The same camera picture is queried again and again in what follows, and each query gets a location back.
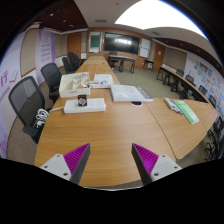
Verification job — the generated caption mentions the small wooden side table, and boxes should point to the small wooden side table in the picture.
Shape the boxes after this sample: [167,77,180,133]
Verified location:
[143,58,155,71]

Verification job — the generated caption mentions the white printed paper sheet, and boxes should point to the white printed paper sheet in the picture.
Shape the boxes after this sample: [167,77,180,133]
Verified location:
[92,73,115,88]

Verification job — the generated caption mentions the round dark cable grommet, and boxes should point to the round dark cable grommet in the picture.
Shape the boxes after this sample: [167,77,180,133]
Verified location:
[130,100,143,108]

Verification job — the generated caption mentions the dark-legged wooden desk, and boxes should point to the dark-legged wooden desk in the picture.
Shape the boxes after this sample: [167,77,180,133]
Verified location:
[107,54,137,74]

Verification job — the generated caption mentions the wooden door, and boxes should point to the wooden door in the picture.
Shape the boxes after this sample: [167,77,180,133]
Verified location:
[66,32,83,59]
[153,42,167,71]

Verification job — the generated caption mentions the white coiled power cable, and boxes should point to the white coiled power cable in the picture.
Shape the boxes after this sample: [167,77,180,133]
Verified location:
[33,105,65,129]

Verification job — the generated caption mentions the large black wall screen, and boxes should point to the large black wall screen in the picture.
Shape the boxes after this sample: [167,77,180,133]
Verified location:
[103,31,141,56]

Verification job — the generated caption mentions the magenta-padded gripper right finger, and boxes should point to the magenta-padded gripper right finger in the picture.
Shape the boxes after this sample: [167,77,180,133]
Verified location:
[131,143,183,186]

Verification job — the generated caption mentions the flat white and blue box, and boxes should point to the flat white and blue box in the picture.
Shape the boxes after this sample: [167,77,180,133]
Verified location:
[89,81,112,90]

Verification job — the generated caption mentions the purple wall banner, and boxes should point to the purple wall banner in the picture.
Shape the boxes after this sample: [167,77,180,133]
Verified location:
[34,29,57,86]

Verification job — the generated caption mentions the white power strip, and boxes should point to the white power strip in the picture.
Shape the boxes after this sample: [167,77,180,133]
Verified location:
[63,97,107,114]

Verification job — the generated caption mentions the large black mesh office chair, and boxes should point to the large black mesh office chair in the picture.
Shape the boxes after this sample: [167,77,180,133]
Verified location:
[8,75,48,145]

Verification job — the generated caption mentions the white framed whiteboard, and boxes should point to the white framed whiteboard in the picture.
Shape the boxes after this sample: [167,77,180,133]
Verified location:
[138,37,152,59]

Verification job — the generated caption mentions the colourful wall posters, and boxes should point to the colourful wall posters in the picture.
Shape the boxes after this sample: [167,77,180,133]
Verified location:
[186,56,224,118]

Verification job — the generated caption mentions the long curved wooden desk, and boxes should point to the long curved wooden desk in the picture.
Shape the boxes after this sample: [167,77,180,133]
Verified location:
[156,65,209,104]

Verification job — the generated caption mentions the white book with dark stripe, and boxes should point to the white book with dark stripe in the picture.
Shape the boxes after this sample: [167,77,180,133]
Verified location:
[110,84,155,103]

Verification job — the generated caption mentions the white pack of markers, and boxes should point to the white pack of markers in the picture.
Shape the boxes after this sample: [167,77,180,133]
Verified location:
[163,97,184,116]

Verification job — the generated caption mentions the bright ceiling light panel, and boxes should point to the bright ceiling light panel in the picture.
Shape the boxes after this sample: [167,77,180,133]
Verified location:
[114,0,208,40]

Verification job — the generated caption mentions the green booklet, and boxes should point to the green booklet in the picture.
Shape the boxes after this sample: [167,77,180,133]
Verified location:
[173,99,200,125]

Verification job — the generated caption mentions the row of black office chairs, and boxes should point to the row of black office chairs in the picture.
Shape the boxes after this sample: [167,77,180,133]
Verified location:
[61,51,87,75]

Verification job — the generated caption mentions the line of black office chairs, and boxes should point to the line of black office chairs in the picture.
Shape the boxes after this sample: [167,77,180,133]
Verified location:
[169,68,224,161]

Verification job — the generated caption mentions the white open cardboard box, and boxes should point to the white open cardboard box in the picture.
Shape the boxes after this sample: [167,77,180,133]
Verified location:
[58,71,92,99]

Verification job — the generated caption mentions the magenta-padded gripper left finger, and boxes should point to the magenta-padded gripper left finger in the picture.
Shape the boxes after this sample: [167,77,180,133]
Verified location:
[39,143,91,185]

